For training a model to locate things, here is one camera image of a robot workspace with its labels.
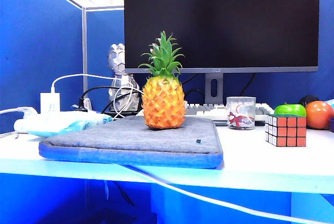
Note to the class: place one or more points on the cyan object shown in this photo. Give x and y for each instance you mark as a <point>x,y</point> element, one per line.
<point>331,103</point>

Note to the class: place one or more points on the silver robot figurine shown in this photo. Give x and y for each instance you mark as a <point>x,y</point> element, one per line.
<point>117,59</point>

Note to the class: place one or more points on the plastic pineapple with green crown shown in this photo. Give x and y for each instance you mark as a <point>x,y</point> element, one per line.
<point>163,104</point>

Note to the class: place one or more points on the white power strip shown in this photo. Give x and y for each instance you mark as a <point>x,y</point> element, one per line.
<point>21,124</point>

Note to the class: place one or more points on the grey monitor stand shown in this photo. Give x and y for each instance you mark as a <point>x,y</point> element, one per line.
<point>207,96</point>

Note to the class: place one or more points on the blue white tissue pack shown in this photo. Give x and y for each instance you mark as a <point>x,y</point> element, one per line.
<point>78,124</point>

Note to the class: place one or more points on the orange red round fruit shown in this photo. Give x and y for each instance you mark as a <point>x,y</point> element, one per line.
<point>319,114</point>

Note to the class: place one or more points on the dark round fruit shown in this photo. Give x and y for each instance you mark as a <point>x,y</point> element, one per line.
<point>306,99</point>

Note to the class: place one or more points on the green plastic apple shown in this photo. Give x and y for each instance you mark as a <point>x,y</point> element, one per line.
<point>289,109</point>

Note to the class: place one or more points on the purple object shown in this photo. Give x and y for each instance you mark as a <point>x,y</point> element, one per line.
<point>332,124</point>

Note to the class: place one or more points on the black computer monitor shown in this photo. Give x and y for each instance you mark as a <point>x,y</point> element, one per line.
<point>221,20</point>

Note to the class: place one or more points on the grey felt laptop sleeve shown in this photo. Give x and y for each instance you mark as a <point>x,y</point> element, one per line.
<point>130,140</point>

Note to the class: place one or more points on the clear plastic jar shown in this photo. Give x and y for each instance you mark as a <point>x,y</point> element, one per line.
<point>240,114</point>

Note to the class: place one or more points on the Rubik's cube with black frame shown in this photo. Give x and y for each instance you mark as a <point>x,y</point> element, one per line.
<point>291,131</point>

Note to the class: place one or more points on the grey partition post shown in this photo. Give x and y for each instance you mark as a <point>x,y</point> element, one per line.
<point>84,51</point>

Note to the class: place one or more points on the black power plug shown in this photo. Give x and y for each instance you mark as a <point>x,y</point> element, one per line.
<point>82,105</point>

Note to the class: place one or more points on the white and grey keyboard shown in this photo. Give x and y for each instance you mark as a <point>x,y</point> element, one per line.
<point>206,110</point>

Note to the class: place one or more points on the white charger adapter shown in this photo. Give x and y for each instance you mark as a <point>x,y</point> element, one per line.
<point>49,102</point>

